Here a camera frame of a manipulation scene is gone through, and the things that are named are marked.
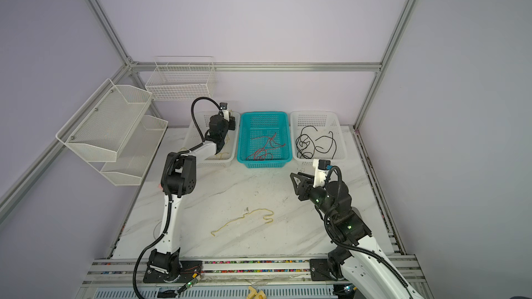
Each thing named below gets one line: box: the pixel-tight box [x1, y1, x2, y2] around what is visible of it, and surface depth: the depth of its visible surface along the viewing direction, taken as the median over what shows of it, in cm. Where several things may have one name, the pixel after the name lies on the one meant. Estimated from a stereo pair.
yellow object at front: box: [246, 285, 267, 299], surface depth 69 cm
